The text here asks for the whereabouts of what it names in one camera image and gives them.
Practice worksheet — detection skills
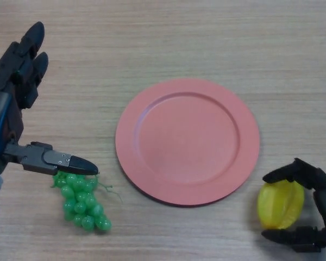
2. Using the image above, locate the yellow starfruit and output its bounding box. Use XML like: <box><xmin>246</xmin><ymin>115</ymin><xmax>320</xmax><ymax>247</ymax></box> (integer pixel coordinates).
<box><xmin>257</xmin><ymin>179</ymin><xmax>305</xmax><ymax>231</ymax></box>

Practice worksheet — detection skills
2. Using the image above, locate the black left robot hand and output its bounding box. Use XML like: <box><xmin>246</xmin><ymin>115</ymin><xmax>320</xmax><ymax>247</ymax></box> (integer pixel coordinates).
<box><xmin>0</xmin><ymin>21</ymin><xmax>99</xmax><ymax>177</ymax></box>

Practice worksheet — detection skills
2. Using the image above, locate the green grape bunch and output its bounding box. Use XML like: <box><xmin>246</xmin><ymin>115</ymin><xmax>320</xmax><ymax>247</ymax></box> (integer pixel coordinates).
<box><xmin>50</xmin><ymin>171</ymin><xmax>123</xmax><ymax>235</ymax></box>

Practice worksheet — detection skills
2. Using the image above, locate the pink round plate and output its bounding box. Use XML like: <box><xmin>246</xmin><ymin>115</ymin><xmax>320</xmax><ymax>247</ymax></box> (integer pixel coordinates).
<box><xmin>115</xmin><ymin>78</ymin><xmax>261</xmax><ymax>209</ymax></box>

